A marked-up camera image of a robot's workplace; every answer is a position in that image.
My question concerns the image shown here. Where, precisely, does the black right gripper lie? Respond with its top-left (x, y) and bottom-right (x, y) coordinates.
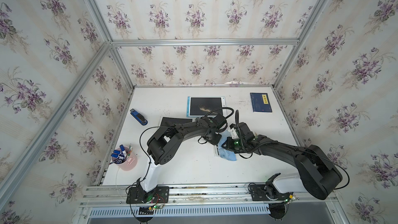
top-left (221, 136), bottom-right (247, 150)

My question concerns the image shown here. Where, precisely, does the light blue cloth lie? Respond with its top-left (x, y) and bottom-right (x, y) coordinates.
top-left (217, 131), bottom-right (237, 161)

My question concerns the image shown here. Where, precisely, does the white drawing tablet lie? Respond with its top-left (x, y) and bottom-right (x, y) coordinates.
top-left (159, 116), bottom-right (193, 127)
top-left (213, 146), bottom-right (220, 157)

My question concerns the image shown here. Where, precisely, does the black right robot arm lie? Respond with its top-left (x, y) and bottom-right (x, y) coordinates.
top-left (222, 112), bottom-right (344, 201)

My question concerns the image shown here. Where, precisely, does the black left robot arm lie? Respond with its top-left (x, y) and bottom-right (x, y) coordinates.
top-left (133, 107), bottom-right (234, 201)

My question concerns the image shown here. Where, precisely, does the blue framed drawing tablet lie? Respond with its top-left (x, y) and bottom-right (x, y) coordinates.
top-left (186, 96), bottom-right (227, 117)

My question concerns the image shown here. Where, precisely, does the dark blue book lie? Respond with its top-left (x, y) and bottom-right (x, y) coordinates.
top-left (250, 92), bottom-right (273, 113)

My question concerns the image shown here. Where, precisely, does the pink pen cup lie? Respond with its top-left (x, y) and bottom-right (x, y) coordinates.
top-left (109, 145), bottom-right (138, 171)

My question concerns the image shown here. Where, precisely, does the small green circuit board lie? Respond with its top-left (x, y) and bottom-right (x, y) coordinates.
top-left (138, 204), bottom-right (164, 216)

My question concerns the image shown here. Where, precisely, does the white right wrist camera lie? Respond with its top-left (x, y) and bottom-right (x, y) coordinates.
top-left (228, 128), bottom-right (239, 140)

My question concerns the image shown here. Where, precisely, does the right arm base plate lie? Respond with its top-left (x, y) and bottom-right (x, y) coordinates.
top-left (248, 183), bottom-right (293, 202)

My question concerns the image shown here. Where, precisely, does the aluminium mounting rail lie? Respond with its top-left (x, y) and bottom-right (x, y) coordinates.
top-left (79, 181), bottom-right (340, 208)

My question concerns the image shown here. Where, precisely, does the white vented cable duct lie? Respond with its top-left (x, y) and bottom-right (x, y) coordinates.
top-left (89, 204), bottom-right (271, 218)

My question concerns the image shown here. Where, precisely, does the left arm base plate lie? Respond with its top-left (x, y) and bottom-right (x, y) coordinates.
top-left (126, 185), bottom-right (170, 204)

